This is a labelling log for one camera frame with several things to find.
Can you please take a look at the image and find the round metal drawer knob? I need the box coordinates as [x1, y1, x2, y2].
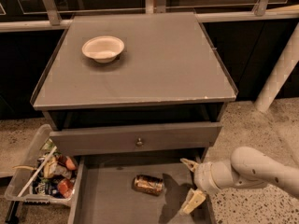
[135, 138, 144, 147]

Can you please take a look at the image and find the orange round fruit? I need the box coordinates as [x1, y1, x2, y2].
[65, 158, 77, 171]

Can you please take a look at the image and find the grey drawer cabinet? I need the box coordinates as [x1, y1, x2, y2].
[30, 11, 239, 224]

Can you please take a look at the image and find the grey top drawer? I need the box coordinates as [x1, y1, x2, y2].
[50, 122, 221, 156]

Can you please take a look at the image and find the clear plastic bin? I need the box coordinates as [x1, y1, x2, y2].
[5, 125, 77, 206]

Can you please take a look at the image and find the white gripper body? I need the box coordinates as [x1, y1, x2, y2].
[193, 161, 232, 195]

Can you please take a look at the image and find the white paper bowl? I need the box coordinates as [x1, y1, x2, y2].
[81, 35, 124, 63]

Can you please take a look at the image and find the white stick in bin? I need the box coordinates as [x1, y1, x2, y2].
[17, 147, 57, 197]

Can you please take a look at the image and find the red snack packet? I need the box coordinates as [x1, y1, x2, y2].
[57, 178, 74, 199]

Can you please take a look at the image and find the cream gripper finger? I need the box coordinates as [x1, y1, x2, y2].
[180, 158, 199, 173]
[178, 189, 206, 216]

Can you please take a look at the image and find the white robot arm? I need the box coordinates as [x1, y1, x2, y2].
[179, 25, 299, 215]

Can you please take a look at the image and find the open grey middle drawer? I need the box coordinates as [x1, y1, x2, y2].
[67, 149, 213, 224]

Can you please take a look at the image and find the metal railing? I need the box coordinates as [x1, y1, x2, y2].
[0, 0, 299, 33]

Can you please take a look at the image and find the beige crumpled wrapper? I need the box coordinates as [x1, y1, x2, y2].
[44, 159, 72, 179]

